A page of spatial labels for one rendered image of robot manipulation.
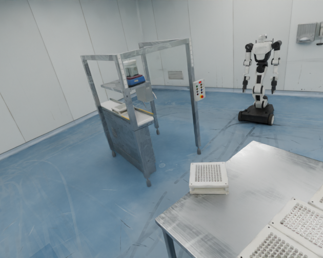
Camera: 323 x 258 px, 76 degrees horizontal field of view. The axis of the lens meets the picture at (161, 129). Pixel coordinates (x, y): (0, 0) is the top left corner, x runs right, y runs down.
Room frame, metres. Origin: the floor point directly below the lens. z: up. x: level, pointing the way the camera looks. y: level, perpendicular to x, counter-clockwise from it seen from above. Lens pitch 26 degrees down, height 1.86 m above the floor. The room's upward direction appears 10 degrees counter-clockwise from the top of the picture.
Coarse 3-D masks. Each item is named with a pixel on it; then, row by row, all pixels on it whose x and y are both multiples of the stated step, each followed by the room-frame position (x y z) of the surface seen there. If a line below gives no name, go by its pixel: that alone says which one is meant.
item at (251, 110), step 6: (264, 96) 3.70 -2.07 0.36; (252, 108) 3.67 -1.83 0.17; (258, 108) 3.62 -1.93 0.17; (264, 108) 3.57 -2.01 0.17; (270, 108) 3.52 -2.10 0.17; (246, 114) 3.43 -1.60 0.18; (252, 114) 3.36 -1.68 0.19; (258, 114) 3.31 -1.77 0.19; (264, 114) 3.24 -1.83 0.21; (246, 120) 3.43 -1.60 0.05; (252, 120) 3.34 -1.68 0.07; (258, 120) 3.27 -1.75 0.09; (264, 120) 3.21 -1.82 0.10
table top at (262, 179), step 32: (256, 160) 1.23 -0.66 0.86; (288, 160) 1.17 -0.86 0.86; (256, 192) 0.93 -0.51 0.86; (288, 192) 0.88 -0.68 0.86; (160, 224) 0.83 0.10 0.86; (192, 224) 0.79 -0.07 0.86; (224, 224) 0.75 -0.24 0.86; (256, 224) 0.72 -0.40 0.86; (192, 256) 0.62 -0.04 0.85; (224, 256) 0.59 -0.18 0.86
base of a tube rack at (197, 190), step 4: (196, 188) 1.03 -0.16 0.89; (200, 188) 1.02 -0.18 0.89; (204, 188) 1.01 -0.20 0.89; (208, 188) 1.01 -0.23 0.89; (212, 188) 1.00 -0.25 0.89; (216, 188) 0.99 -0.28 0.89; (220, 188) 0.99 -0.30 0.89; (228, 188) 0.98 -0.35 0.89; (192, 192) 1.01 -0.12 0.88; (196, 192) 1.00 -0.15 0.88; (200, 192) 1.00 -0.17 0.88; (204, 192) 0.99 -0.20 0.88; (208, 192) 0.99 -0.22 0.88; (212, 192) 0.98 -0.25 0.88; (216, 192) 0.97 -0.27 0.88; (220, 192) 0.97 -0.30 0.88; (224, 192) 0.96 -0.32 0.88; (228, 192) 0.96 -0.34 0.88
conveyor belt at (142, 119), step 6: (108, 102) 3.37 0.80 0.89; (114, 102) 3.30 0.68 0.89; (108, 108) 3.06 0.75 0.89; (126, 114) 2.65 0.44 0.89; (138, 114) 2.56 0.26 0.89; (144, 114) 2.53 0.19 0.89; (138, 120) 2.35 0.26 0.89; (144, 120) 2.33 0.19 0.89; (150, 120) 2.36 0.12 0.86; (138, 126) 2.27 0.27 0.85
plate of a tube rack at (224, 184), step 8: (192, 168) 1.18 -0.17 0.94; (224, 168) 1.12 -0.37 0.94; (192, 176) 1.10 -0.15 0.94; (216, 176) 1.06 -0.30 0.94; (224, 176) 1.04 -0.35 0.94; (192, 184) 1.02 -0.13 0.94; (200, 184) 1.01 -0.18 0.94; (208, 184) 0.99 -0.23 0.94; (216, 184) 0.98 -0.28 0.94; (224, 184) 0.97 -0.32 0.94
